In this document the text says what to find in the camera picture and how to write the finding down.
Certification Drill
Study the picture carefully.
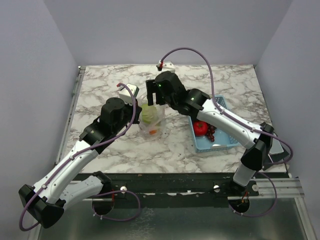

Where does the green cabbage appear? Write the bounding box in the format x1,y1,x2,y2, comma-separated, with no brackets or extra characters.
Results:
141,104,158,124

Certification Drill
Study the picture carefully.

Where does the clear zip top bag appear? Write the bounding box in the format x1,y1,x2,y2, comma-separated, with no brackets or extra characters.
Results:
138,92,165,139

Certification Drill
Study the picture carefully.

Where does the red tomato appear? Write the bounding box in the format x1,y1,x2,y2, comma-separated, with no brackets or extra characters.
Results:
193,121,208,137

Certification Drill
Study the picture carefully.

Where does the dark red grapes bunch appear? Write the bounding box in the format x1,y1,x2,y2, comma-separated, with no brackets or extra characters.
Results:
205,124,217,142

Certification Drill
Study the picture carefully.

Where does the green orange mango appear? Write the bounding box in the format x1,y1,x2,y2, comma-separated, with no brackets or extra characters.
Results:
148,122,162,136

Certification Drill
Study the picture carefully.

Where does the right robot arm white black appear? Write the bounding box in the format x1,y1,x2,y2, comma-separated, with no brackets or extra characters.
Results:
145,71,274,196

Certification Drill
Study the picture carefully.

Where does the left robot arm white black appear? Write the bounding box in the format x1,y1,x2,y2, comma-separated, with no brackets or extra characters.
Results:
18,97,142,229

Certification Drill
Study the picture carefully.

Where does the light blue plastic basket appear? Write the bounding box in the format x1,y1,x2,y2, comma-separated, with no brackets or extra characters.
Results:
189,94,240,153

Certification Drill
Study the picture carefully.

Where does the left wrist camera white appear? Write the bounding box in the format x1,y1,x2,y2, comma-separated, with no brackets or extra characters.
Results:
117,83,140,105

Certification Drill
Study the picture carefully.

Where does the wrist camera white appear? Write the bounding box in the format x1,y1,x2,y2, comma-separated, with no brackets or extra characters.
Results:
117,83,140,105
156,61,176,73

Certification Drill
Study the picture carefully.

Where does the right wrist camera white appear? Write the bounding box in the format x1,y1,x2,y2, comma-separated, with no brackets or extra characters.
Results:
156,61,176,73

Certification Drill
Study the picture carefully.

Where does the black mounting rail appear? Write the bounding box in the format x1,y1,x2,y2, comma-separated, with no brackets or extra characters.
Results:
92,173,258,209

